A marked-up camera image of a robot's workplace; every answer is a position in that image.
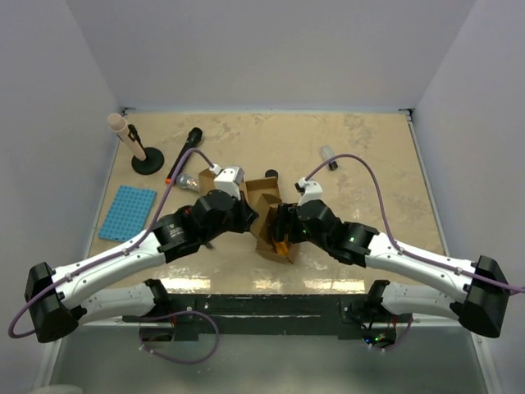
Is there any orange tube white cap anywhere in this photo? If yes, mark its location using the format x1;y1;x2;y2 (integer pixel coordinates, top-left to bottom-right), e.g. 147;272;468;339
273;241;290;257

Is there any taped cardboard box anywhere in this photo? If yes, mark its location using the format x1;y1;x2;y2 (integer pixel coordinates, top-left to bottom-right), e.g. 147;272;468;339
198;169;281;206

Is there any small cardboard box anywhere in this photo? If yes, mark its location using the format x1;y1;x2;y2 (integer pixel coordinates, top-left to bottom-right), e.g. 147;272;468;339
250;195;299;264

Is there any small black round cap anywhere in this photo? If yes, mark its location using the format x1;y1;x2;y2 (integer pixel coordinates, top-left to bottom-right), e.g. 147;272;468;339
265;169;279;178

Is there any small clear black-capped bottle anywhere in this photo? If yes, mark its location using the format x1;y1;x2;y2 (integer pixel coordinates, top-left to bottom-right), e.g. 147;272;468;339
320;144;339;171

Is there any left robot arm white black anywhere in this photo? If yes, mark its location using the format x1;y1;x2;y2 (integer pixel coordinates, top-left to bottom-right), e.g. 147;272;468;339
25;190;258;343

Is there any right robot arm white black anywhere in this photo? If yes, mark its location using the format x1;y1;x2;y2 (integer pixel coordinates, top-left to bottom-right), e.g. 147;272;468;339
274;199;510;338

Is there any silver glitter microphone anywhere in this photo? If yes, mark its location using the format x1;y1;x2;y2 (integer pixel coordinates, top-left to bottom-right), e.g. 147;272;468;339
176;173;200;194

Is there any black microphone orange end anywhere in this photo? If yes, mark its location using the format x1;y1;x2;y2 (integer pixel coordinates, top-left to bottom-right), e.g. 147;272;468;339
165;127;203;185

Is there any blue studded building plate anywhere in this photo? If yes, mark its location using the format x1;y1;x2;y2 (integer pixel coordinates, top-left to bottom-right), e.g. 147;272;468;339
98;186;157;242

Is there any beige microphone on stand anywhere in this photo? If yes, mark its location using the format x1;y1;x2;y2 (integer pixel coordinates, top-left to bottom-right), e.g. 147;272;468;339
107;112;147;162

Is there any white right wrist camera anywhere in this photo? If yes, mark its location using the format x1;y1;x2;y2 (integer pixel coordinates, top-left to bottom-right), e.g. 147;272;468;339
294;177;322;206

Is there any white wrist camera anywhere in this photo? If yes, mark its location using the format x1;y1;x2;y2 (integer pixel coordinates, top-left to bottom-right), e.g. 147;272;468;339
294;177;322;206
209;164;244;200

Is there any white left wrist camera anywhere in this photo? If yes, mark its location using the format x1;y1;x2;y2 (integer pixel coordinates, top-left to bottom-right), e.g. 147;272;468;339
209;164;244;200

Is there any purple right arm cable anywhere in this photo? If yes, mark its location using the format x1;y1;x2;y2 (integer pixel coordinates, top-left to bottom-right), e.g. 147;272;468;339
305;153;525;354

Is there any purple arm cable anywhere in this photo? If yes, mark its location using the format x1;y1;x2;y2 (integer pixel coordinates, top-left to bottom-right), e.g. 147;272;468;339
305;153;525;354
7;148;222;364

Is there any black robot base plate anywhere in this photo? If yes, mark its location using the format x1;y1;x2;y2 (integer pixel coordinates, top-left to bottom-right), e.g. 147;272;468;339
147;294;409;340

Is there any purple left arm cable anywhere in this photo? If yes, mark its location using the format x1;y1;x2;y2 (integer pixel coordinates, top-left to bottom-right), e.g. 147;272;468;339
7;148;222;364

